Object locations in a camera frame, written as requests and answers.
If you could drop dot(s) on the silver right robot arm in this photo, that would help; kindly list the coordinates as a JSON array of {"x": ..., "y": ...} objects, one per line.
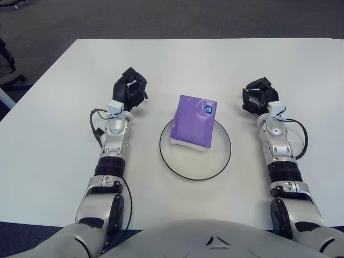
[{"x": 279, "y": 145}]

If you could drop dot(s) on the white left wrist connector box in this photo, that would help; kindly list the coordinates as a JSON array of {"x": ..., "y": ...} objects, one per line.
[{"x": 115, "y": 106}]

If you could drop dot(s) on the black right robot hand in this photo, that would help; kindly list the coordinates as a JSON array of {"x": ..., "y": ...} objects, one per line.
[{"x": 262, "y": 99}]

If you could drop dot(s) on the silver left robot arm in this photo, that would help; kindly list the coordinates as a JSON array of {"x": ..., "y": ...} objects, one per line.
[{"x": 114, "y": 137}]

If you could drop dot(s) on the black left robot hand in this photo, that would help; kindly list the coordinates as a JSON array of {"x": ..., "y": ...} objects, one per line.
[{"x": 125, "y": 91}]

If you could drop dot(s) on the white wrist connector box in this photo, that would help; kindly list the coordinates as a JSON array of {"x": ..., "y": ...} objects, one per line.
[
  {"x": 276, "y": 108},
  {"x": 115, "y": 106}
]

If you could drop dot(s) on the silver robot torso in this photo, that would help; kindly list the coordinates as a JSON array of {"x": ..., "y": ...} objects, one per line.
[{"x": 215, "y": 242}]

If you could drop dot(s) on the purple tissue paper pack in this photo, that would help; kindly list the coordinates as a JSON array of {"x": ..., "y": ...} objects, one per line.
[{"x": 192, "y": 123}]

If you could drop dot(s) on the white plate with black rim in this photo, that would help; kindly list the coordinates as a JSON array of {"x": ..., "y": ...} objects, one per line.
[{"x": 193, "y": 166}]

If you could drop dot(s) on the white right wrist connector box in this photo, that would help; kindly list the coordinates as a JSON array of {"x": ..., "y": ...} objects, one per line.
[{"x": 276, "y": 108}]

